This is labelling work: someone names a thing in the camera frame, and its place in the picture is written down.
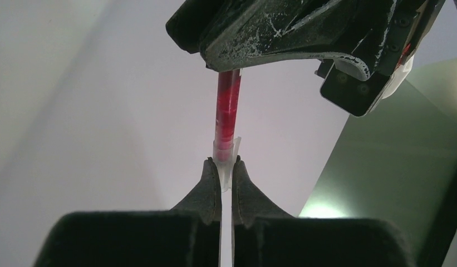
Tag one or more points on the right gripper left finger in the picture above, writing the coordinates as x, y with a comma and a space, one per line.
188, 234

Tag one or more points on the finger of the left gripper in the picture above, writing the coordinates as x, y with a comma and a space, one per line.
346, 28
213, 18

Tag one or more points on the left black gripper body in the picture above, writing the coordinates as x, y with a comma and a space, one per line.
396, 30

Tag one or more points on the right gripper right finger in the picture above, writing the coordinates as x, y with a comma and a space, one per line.
266, 235

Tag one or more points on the red gel pen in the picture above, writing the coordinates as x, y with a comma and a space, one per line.
226, 113

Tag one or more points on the clear pen cap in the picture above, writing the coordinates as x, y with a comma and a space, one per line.
225, 166

